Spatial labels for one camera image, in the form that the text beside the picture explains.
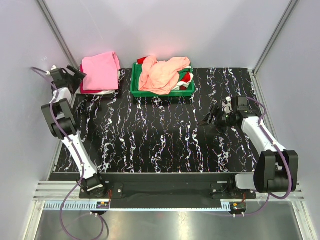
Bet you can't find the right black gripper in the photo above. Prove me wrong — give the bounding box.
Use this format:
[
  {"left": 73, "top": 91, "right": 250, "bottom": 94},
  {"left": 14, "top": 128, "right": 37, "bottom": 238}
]
[{"left": 197, "top": 104, "right": 237, "bottom": 138}]

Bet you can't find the pink t shirt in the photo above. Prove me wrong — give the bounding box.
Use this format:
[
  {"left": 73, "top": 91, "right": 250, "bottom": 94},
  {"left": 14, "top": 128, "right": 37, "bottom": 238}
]
[{"left": 81, "top": 51, "right": 121, "bottom": 92}]

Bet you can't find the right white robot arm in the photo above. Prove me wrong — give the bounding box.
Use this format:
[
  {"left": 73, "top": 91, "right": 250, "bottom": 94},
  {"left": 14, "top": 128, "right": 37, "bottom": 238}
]
[{"left": 199, "top": 96, "right": 299, "bottom": 200}]

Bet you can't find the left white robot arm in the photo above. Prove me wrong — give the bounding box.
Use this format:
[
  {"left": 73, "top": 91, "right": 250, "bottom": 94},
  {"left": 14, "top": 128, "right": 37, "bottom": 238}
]
[{"left": 41, "top": 65, "right": 108, "bottom": 198}]

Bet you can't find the folded magenta t shirt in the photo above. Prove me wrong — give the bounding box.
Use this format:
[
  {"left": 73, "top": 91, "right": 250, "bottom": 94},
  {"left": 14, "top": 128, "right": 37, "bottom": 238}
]
[{"left": 79, "top": 64, "right": 120, "bottom": 95}]

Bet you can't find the folded white t shirt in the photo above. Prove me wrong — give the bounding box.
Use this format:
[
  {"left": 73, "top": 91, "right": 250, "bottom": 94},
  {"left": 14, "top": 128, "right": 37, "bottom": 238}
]
[{"left": 81, "top": 67, "right": 121, "bottom": 96}]

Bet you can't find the red white green t shirt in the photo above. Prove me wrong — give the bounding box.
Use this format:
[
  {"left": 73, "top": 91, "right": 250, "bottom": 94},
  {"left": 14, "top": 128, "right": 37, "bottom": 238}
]
[{"left": 136, "top": 56, "right": 194, "bottom": 91}]

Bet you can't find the green plastic bin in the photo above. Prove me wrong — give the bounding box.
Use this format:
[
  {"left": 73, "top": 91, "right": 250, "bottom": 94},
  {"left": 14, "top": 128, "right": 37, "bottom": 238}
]
[{"left": 130, "top": 62, "right": 195, "bottom": 98}]

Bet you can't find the peach t shirt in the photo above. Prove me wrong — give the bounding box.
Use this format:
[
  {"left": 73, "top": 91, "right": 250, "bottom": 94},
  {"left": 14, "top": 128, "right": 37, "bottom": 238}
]
[{"left": 138, "top": 55, "right": 191, "bottom": 95}]

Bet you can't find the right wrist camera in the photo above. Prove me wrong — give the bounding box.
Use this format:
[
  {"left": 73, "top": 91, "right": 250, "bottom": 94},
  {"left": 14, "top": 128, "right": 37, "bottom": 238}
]
[{"left": 222, "top": 96, "right": 233, "bottom": 114}]

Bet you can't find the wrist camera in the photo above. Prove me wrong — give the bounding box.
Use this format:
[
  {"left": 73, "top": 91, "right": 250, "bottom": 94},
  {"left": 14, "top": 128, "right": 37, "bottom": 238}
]
[
  {"left": 45, "top": 65, "right": 61, "bottom": 77},
  {"left": 222, "top": 96, "right": 233, "bottom": 114}
]

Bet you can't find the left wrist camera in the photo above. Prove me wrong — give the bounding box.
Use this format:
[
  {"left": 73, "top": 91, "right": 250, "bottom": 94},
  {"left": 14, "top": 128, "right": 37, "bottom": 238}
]
[{"left": 45, "top": 65, "right": 61, "bottom": 77}]

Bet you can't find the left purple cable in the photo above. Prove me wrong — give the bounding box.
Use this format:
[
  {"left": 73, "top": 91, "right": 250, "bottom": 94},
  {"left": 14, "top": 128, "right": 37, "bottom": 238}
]
[{"left": 31, "top": 66, "right": 110, "bottom": 238}]

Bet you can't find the purple cable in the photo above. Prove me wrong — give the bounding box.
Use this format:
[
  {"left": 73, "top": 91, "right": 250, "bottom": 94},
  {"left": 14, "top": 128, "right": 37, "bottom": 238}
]
[
  {"left": 207, "top": 97, "right": 292, "bottom": 217},
  {"left": 31, "top": 66, "right": 110, "bottom": 238}
]

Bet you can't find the left corner post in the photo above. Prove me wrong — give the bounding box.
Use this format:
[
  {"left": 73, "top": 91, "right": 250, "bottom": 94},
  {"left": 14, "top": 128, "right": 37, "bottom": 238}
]
[{"left": 35, "top": 0, "right": 80, "bottom": 70}]

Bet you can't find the corner post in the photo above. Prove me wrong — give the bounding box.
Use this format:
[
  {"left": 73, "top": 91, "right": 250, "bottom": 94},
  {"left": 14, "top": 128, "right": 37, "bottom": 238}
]
[
  {"left": 252, "top": 0, "right": 300, "bottom": 75},
  {"left": 35, "top": 0, "right": 80, "bottom": 70}
]

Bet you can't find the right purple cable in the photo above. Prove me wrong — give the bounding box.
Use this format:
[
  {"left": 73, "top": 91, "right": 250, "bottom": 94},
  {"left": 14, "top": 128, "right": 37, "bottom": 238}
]
[{"left": 207, "top": 97, "right": 292, "bottom": 217}]

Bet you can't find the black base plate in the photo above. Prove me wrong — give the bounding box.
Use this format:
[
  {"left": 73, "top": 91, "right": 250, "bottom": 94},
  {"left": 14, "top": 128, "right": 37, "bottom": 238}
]
[{"left": 78, "top": 171, "right": 257, "bottom": 210}]

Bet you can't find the aluminium rail frame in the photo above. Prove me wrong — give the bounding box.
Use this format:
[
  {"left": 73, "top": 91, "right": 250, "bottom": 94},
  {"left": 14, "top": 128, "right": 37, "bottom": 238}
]
[{"left": 23, "top": 181, "right": 318, "bottom": 240}]

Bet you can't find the right corner post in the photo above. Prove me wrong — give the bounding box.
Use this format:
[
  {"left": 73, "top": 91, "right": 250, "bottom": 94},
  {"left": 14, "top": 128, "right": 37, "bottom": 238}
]
[{"left": 252, "top": 0, "right": 300, "bottom": 75}]

